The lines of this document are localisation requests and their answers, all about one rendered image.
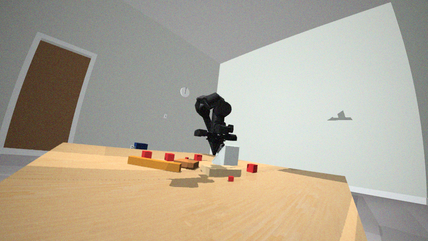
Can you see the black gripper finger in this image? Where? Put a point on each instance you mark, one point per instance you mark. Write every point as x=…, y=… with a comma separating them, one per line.
x=218, y=143
x=212, y=143

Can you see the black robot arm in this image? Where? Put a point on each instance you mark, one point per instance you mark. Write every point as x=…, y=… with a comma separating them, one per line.
x=221, y=109

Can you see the yellow long wooden board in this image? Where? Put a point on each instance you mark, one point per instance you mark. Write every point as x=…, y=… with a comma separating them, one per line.
x=156, y=164

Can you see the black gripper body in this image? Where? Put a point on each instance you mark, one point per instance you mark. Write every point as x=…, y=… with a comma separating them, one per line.
x=210, y=134

